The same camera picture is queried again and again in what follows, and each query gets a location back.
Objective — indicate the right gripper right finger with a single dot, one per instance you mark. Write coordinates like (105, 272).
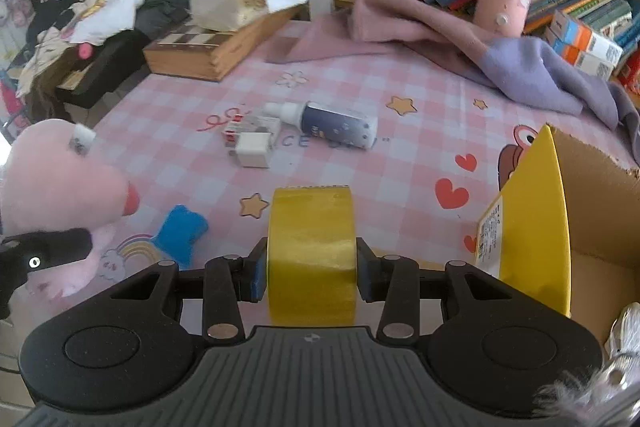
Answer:
(394, 281)

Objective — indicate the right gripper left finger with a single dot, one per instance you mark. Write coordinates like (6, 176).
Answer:
(228, 281)

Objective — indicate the yellow tape roll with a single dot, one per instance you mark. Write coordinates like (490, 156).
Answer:
(312, 257)

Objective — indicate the white power adapter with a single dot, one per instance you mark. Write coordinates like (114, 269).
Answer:
(253, 149)

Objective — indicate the red white small box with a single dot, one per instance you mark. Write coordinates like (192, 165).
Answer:
(251, 123)

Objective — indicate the dark blue spray bottle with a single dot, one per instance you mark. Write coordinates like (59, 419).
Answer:
(338, 125)

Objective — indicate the pink plush toy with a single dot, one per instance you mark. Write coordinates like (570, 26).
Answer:
(55, 180)

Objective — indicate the pink checkered tablecloth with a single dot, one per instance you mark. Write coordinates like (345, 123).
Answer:
(420, 191)

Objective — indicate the yellow cardboard box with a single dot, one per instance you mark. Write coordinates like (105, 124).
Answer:
(564, 229)

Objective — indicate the wooden chess board box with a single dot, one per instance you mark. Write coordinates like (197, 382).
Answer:
(194, 52)

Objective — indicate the pink purple blanket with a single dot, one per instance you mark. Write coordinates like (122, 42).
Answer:
(525, 69)

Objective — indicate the dark grey garment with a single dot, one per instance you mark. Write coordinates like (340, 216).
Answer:
(154, 17)

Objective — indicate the white garment pile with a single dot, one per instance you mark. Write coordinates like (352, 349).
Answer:
(109, 19)

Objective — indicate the orange white small boxes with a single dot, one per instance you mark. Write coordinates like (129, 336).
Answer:
(582, 47)

